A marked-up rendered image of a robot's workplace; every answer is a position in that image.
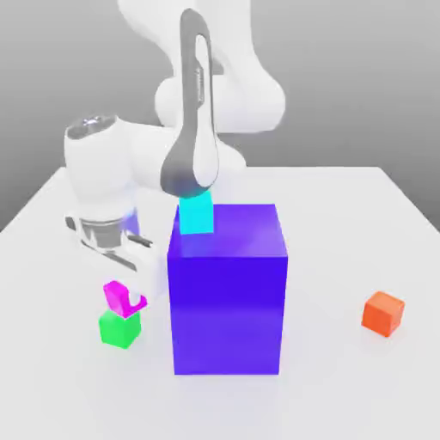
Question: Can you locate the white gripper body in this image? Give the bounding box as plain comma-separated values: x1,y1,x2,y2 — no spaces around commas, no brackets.
79,239,168,303

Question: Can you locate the small magenta cube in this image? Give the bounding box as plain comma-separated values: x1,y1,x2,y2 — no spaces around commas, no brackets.
102,279,149,319

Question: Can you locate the small green cube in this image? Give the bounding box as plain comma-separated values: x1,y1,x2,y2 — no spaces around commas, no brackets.
98,309,143,351

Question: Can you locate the small cyan cube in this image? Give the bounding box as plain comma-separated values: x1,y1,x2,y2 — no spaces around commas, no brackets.
178,191,215,235

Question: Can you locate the small orange cube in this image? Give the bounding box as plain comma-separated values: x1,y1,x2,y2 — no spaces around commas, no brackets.
360,290,406,339

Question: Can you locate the large purple box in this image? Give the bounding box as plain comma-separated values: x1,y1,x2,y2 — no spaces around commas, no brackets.
166,203,289,376

